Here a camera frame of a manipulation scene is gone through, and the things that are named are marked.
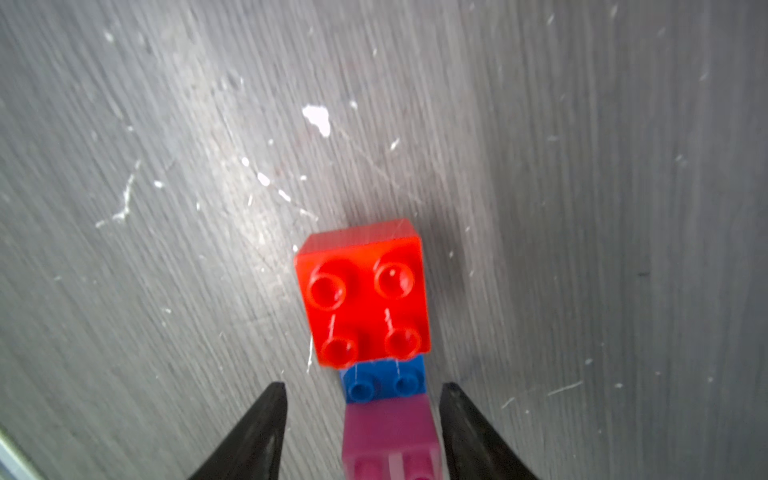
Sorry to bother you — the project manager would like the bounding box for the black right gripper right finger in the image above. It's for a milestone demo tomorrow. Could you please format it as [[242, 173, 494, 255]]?
[[439, 382, 538, 480]]

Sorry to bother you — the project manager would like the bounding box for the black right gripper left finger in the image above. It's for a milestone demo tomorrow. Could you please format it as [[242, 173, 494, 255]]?
[[189, 382, 288, 480]]

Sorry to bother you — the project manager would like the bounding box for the pink lego brick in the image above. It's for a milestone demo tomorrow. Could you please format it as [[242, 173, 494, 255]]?
[[341, 394, 443, 480]]

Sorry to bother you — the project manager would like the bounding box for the blue lego brick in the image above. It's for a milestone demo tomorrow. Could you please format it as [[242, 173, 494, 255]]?
[[339, 355, 426, 404]]

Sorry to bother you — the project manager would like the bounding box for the red lego brick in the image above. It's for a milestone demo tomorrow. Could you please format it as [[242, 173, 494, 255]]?
[[294, 219, 432, 369]]

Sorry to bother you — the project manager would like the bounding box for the aluminium front rail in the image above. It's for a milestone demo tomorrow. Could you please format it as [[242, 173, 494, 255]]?
[[0, 432, 43, 480]]

